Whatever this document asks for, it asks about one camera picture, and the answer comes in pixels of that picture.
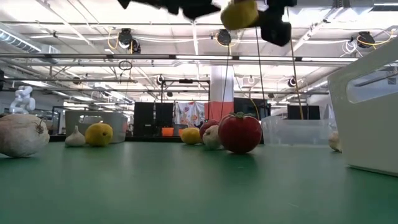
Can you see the black monitor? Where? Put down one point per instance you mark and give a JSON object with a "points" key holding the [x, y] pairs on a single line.
{"points": [[245, 109], [308, 112]]}

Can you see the white cutting board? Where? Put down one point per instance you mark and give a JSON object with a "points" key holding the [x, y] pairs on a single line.
{"points": [[367, 137]]}

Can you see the black cabinet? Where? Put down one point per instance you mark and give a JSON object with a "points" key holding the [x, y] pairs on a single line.
{"points": [[144, 118]]}

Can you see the red tomato with green stem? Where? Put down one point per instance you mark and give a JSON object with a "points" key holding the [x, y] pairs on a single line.
{"points": [[239, 133]]}

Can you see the grey overhead rail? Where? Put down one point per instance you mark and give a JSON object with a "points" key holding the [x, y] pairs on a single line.
{"points": [[93, 56]]}

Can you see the black gantry frame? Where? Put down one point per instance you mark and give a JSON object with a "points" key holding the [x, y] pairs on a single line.
{"points": [[186, 81]]}

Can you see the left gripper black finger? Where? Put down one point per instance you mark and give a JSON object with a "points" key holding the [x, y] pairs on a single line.
{"points": [[199, 9]]}

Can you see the small white garlic bulb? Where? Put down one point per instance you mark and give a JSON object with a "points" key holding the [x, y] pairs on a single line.
{"points": [[74, 139]]}

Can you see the clear plastic bin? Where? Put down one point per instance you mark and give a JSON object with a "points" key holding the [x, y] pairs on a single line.
{"points": [[295, 132]]}

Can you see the white robot figure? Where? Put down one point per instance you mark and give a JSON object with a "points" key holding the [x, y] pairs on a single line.
{"points": [[23, 101]]}

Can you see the white and orange pillar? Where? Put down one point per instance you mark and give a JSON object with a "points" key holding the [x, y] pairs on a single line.
{"points": [[222, 87]]}

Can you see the green table mat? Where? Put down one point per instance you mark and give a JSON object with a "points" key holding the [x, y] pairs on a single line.
{"points": [[186, 186]]}

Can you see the orange storage bins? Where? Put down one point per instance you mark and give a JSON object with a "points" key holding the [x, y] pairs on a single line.
{"points": [[168, 132]]}

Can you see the floral cloth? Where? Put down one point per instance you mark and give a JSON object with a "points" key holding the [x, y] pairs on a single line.
{"points": [[189, 113]]}

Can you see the yellow lemon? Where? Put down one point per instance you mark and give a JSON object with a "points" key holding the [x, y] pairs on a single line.
{"points": [[239, 14], [99, 134], [190, 136]]}

